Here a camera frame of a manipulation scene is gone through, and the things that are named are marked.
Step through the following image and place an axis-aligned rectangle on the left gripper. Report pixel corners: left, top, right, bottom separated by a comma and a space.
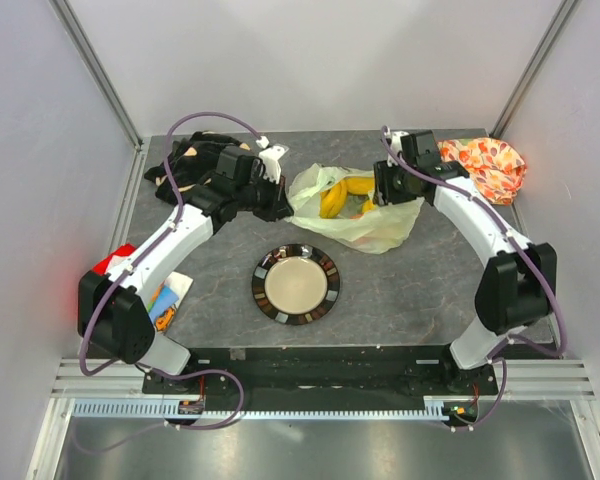
235, 171, 294, 223

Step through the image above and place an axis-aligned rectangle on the pale green plastic bag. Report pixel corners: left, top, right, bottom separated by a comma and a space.
288, 164, 423, 254

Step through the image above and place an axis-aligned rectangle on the black rimmed ceramic plate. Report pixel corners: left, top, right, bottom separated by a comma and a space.
251, 243, 341, 326

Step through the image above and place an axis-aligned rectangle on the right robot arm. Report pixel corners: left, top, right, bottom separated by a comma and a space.
374, 127, 559, 394

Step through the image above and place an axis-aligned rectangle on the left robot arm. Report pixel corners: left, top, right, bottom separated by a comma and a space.
77, 144, 293, 393

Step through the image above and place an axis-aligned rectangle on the yellow fake banana bunch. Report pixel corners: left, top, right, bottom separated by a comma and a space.
319, 177, 378, 219

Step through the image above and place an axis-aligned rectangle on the orange fake fruit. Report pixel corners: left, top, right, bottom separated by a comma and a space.
353, 231, 387, 253

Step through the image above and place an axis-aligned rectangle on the black floral patterned cloth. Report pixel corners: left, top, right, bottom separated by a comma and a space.
144, 131, 251, 206

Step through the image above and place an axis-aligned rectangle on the orange floral cloth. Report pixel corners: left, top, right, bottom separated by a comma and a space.
437, 137, 527, 205

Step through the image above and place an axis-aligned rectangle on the rainbow striped cloth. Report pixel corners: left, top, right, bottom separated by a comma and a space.
92, 243, 193, 332

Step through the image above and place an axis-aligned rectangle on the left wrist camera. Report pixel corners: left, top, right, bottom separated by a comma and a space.
256, 136, 289, 184

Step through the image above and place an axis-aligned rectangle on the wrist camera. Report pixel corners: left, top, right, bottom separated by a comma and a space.
381, 126, 409, 167
256, 136, 289, 184

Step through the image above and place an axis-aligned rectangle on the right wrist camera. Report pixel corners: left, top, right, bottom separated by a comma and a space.
381, 126, 409, 167

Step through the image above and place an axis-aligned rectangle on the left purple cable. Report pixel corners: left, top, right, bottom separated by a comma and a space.
72, 110, 269, 454

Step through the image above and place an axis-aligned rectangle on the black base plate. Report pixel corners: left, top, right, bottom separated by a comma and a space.
143, 345, 498, 397

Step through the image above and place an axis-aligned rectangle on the grey slotted cable duct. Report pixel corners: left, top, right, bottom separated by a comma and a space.
72, 395, 476, 422

